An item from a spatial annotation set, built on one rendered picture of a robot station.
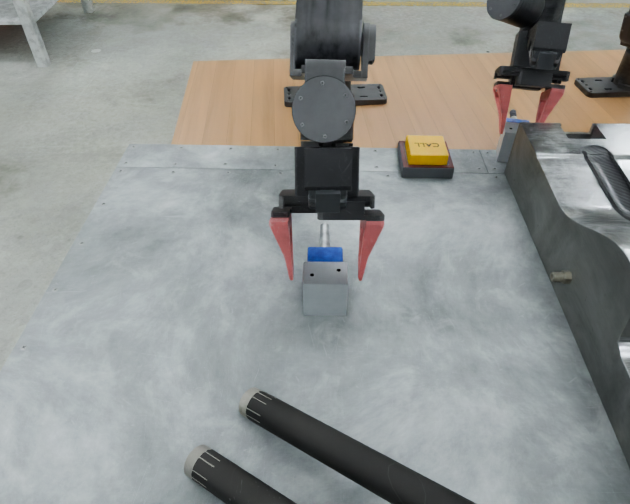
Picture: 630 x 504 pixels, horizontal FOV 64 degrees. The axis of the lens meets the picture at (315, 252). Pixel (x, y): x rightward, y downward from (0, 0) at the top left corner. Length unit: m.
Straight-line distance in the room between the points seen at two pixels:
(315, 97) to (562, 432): 0.39
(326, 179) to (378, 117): 0.54
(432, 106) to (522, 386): 0.62
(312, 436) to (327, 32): 0.38
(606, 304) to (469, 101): 0.60
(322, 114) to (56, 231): 1.78
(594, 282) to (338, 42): 0.36
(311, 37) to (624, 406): 0.46
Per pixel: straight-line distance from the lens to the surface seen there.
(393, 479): 0.43
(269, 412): 0.49
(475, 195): 0.81
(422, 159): 0.81
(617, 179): 0.77
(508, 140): 0.88
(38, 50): 3.56
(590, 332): 0.61
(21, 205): 2.37
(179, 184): 0.82
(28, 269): 2.04
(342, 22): 0.54
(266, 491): 0.45
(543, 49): 0.81
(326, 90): 0.46
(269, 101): 1.04
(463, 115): 1.02
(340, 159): 0.45
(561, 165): 0.75
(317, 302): 0.58
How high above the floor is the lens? 1.26
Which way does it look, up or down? 43 degrees down
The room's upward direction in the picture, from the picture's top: straight up
